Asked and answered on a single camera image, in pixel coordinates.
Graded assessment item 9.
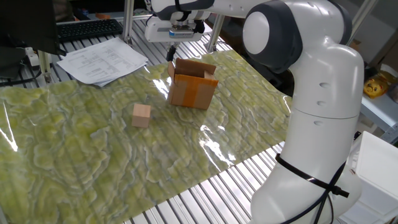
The thin aluminium post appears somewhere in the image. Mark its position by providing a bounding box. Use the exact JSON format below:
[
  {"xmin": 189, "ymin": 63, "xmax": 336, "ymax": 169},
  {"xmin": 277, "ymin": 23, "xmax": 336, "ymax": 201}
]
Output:
[{"xmin": 37, "ymin": 50, "xmax": 53, "ymax": 83}]

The white cabinet box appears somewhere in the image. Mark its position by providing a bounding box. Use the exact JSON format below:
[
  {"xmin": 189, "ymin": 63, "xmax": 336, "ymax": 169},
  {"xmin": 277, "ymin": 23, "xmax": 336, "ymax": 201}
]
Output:
[{"xmin": 338, "ymin": 130, "xmax": 398, "ymax": 224}]

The white side table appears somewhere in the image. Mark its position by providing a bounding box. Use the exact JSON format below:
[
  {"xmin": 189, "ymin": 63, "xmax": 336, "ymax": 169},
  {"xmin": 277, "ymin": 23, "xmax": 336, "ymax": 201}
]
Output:
[{"xmin": 360, "ymin": 93, "xmax": 398, "ymax": 146}]

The silver blue wrist-mounted device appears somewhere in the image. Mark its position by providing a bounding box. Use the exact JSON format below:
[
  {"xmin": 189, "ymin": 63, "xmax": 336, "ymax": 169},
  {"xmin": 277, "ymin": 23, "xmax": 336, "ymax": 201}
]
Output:
[{"xmin": 169, "ymin": 25, "xmax": 195, "ymax": 39}]

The white power strip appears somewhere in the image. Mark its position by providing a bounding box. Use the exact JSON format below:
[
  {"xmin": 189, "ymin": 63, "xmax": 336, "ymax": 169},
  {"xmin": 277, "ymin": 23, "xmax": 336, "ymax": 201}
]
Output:
[{"xmin": 24, "ymin": 47, "xmax": 52, "ymax": 70}]

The cardboard box with orange tape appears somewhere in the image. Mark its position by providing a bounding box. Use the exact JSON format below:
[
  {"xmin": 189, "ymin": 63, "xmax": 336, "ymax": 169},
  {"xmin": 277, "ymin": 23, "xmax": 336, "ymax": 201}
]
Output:
[{"xmin": 167, "ymin": 57, "xmax": 220, "ymax": 110}]

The black keyboard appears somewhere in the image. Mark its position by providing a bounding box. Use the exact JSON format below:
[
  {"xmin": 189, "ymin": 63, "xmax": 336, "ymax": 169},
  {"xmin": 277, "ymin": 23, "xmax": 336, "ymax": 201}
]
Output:
[{"xmin": 57, "ymin": 18, "xmax": 124, "ymax": 43}]

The black monitor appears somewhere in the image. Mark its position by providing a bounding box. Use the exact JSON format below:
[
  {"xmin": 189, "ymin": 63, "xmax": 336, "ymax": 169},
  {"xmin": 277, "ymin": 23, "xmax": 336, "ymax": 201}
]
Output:
[{"xmin": 0, "ymin": 0, "xmax": 67, "ymax": 57}]

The green marble pattern mat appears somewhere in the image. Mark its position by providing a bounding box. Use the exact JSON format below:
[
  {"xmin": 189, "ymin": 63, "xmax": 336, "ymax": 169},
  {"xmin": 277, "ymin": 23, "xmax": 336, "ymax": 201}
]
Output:
[{"xmin": 0, "ymin": 49, "xmax": 293, "ymax": 224}]

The yellow toy figure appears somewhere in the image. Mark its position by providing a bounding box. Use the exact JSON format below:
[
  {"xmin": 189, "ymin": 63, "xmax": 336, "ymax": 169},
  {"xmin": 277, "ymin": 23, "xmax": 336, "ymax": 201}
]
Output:
[{"xmin": 363, "ymin": 70, "xmax": 396, "ymax": 100}]

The aluminium frame rail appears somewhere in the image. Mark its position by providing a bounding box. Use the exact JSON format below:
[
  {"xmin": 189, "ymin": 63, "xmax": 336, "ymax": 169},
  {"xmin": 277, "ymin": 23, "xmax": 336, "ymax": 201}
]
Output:
[{"xmin": 57, "ymin": 11, "xmax": 155, "ymax": 24}]

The black table cable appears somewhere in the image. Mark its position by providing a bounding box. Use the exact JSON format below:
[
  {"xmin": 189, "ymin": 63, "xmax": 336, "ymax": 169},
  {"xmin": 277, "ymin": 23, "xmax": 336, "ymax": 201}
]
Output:
[{"xmin": 0, "ymin": 68, "xmax": 43, "ymax": 88}]

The aluminium frame post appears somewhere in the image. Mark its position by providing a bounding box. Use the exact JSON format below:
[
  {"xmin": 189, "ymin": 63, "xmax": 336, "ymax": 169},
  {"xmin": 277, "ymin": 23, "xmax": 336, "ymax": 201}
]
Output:
[
  {"xmin": 121, "ymin": 0, "xmax": 135, "ymax": 47},
  {"xmin": 205, "ymin": 14, "xmax": 226, "ymax": 54}
]

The stack of printed papers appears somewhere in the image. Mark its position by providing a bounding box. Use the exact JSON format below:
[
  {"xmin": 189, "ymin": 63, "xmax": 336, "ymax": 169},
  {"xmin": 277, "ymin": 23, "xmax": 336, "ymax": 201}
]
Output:
[{"xmin": 57, "ymin": 37, "xmax": 149, "ymax": 87}]

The black monitor base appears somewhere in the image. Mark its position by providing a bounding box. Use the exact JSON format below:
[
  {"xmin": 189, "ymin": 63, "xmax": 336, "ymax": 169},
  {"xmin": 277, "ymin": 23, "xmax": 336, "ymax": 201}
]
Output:
[{"xmin": 0, "ymin": 46, "xmax": 27, "ymax": 80}]

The wooden cube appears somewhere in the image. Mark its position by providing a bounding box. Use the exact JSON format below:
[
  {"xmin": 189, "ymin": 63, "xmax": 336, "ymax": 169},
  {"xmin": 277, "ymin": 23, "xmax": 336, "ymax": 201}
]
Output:
[{"xmin": 131, "ymin": 103, "xmax": 152, "ymax": 129}]

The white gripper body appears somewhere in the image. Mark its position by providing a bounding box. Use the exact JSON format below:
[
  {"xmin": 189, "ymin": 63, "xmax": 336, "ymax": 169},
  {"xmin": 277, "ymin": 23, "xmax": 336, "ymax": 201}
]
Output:
[{"xmin": 144, "ymin": 17, "xmax": 205, "ymax": 44}]

